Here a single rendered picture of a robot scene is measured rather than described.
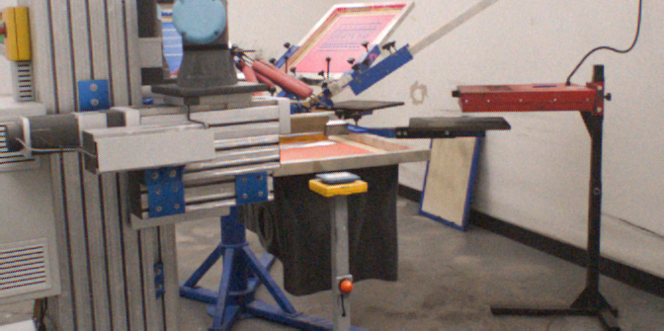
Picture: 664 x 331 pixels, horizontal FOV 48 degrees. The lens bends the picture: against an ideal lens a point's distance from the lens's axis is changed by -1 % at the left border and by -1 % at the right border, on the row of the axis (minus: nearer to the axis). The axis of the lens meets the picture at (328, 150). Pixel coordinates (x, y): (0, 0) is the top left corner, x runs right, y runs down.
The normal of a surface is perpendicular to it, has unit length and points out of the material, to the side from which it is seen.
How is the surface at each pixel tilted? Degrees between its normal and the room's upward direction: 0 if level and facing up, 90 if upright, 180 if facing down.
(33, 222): 90
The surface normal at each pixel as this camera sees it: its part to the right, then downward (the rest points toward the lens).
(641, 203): -0.92, 0.08
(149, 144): 0.52, 0.11
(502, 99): -0.13, 0.15
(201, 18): 0.10, 0.28
